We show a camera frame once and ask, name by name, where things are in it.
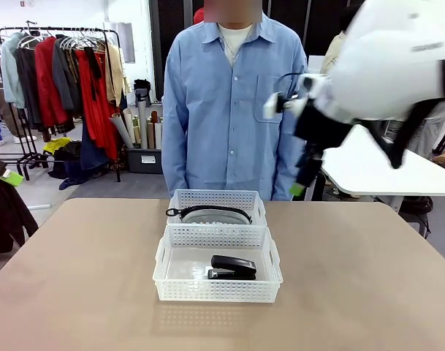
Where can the red jacket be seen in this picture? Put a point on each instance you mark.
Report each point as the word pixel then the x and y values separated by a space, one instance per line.
pixel 48 80

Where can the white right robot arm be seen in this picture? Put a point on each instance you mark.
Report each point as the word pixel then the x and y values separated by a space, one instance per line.
pixel 390 55

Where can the grey cardboard tube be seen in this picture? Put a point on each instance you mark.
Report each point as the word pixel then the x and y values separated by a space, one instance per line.
pixel 141 124

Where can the white perforated plastic basket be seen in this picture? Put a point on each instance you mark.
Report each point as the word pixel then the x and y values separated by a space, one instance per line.
pixel 216 199
pixel 215 290

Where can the black scarf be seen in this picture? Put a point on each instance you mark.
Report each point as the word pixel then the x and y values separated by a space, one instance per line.
pixel 94 73

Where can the black stapler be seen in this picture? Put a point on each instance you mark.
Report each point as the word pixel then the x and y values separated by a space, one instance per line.
pixel 233 265

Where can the charcoal hanging garment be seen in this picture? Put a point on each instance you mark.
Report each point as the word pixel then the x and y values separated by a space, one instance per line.
pixel 26 87

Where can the red dress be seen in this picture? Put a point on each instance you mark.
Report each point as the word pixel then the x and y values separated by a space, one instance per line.
pixel 98 117

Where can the black bag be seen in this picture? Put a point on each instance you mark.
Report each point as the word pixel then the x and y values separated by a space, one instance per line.
pixel 415 208

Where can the person in blue shirt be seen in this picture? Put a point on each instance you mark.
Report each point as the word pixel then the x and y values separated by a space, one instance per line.
pixel 226 109

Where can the beige hanging garment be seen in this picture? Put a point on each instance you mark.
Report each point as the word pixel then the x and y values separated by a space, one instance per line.
pixel 116 77

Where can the light blue jacket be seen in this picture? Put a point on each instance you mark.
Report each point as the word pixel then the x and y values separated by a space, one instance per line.
pixel 10 73

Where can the blue denim cloth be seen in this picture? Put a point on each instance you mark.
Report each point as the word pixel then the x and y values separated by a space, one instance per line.
pixel 90 161

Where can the grey pouch with black zipper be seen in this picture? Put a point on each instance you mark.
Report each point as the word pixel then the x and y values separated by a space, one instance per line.
pixel 215 215

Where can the cream paper roll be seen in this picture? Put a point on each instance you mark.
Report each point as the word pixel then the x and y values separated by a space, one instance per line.
pixel 130 122

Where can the beige cardboard tube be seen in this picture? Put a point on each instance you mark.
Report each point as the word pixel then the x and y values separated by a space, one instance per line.
pixel 158 135
pixel 150 135

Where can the dark grey storage box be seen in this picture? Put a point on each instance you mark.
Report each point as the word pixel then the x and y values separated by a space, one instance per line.
pixel 145 161

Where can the brown paper roll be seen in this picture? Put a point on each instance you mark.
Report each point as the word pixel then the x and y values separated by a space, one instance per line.
pixel 155 117

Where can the person's right forearm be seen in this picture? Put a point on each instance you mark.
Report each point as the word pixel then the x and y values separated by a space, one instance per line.
pixel 174 161

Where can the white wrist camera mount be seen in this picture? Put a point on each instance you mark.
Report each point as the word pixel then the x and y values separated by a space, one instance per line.
pixel 299 95

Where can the red hat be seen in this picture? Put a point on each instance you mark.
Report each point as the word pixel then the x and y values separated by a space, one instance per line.
pixel 198 16

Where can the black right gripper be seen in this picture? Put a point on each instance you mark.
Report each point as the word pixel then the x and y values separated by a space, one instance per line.
pixel 324 128

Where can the person's left forearm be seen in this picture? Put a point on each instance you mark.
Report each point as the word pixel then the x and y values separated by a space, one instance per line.
pixel 286 161

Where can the mannequin in beige coat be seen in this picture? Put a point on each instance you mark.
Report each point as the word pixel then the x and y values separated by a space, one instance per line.
pixel 331 55

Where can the dark grey jacket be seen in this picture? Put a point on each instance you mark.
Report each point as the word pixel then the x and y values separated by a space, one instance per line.
pixel 67 77

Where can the white paper roll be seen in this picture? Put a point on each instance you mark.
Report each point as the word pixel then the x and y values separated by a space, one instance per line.
pixel 120 128

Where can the white rounded table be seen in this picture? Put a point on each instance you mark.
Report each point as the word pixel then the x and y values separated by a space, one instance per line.
pixel 375 172

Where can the yellow garment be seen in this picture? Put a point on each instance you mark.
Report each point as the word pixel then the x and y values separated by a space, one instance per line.
pixel 57 144

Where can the black jacket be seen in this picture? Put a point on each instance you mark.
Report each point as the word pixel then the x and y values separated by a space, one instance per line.
pixel 10 215

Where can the black clothes rack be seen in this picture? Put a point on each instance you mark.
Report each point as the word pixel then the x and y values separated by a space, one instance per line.
pixel 114 109

